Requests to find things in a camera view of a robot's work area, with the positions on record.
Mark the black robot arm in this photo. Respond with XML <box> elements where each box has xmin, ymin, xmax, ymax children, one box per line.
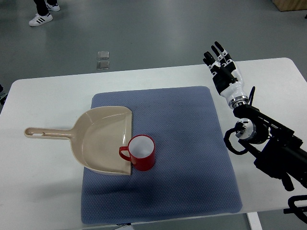
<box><xmin>224</xmin><ymin>88</ymin><xmax>307</xmax><ymax>191</ymax></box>

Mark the person with white sneakers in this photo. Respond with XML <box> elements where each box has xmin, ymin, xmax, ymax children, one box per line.
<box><xmin>29</xmin><ymin>0</ymin><xmax>60</xmax><ymax>27</ymax></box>

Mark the red cup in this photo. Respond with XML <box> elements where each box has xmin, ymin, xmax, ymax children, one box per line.
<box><xmin>118</xmin><ymin>135</ymin><xmax>155</xmax><ymax>172</ymax></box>

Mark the blue textured mat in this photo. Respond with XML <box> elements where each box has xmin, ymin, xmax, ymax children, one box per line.
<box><xmin>81</xmin><ymin>86</ymin><xmax>242</xmax><ymax>224</ymax></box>

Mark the metal floor plate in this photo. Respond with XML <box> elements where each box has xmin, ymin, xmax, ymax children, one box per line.
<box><xmin>96</xmin><ymin>51</ymin><xmax>109</xmax><ymax>60</ymax></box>
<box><xmin>96</xmin><ymin>60</ymin><xmax>110</xmax><ymax>70</ymax></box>

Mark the upper metal floor plate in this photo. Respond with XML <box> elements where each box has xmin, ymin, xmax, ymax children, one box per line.
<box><xmin>96</xmin><ymin>51</ymin><xmax>109</xmax><ymax>60</ymax></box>

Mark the wooden box corner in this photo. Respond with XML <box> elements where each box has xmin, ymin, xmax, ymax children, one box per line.
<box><xmin>272</xmin><ymin>0</ymin><xmax>307</xmax><ymax>12</ymax></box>

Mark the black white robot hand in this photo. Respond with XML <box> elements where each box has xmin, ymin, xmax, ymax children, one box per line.
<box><xmin>203</xmin><ymin>41</ymin><xmax>249</xmax><ymax>109</ymax></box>

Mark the dark clothed person at left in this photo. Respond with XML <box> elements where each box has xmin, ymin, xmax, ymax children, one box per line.
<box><xmin>0</xmin><ymin>85</ymin><xmax>7</xmax><ymax>106</ymax></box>

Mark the beige plastic dustpan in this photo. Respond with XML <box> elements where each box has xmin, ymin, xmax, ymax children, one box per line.
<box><xmin>24</xmin><ymin>106</ymin><xmax>132</xmax><ymax>175</ymax></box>

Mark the black table control panel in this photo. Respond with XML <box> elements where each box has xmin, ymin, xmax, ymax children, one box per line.
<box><xmin>283</xmin><ymin>208</ymin><xmax>297</xmax><ymax>214</ymax></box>

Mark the lower metal floor plate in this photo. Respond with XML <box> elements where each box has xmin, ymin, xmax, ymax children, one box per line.
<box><xmin>96</xmin><ymin>60</ymin><xmax>110</xmax><ymax>70</ymax></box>

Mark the white table leg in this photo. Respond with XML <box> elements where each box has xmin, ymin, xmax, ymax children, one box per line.
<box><xmin>246</xmin><ymin>212</ymin><xmax>262</xmax><ymax>230</ymax></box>

